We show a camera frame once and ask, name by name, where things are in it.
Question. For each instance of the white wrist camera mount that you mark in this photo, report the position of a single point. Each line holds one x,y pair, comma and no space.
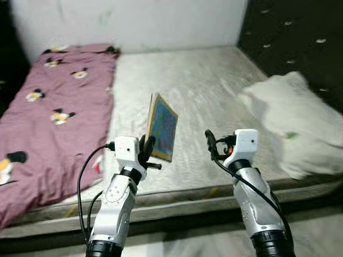
245,142
127,150

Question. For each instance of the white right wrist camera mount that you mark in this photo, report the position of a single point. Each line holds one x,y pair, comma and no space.
245,142

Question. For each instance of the white pillow with green tree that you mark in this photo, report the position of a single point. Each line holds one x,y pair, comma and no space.
295,123

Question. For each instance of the beige quilted mattress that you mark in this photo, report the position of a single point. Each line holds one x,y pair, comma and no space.
203,91

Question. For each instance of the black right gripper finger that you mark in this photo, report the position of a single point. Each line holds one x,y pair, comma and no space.
211,144

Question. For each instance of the pink cartoon print blanket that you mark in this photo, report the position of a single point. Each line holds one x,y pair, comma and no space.
53,134

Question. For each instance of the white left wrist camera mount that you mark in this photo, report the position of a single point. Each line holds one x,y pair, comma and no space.
127,150

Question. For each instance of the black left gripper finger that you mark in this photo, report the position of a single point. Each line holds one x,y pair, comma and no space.
151,150
143,149

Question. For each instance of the colourful yellow-edged children's board book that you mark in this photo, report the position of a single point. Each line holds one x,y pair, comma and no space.
163,126

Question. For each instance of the black tufted headboard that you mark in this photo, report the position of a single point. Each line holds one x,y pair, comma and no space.
289,32

